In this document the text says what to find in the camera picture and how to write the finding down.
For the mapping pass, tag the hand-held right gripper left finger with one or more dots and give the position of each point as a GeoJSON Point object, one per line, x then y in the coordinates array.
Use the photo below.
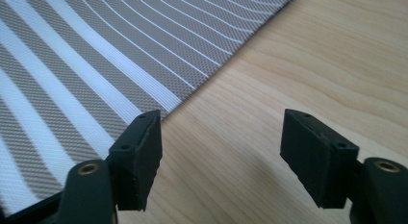
{"type": "Point", "coordinates": [136, 163]}

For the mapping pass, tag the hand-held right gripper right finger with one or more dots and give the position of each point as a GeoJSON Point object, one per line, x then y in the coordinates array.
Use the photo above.
{"type": "Point", "coordinates": [316, 163]}

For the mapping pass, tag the grey white striped woven placemat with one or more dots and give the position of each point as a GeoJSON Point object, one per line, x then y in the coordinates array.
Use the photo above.
{"type": "Point", "coordinates": [80, 67]}

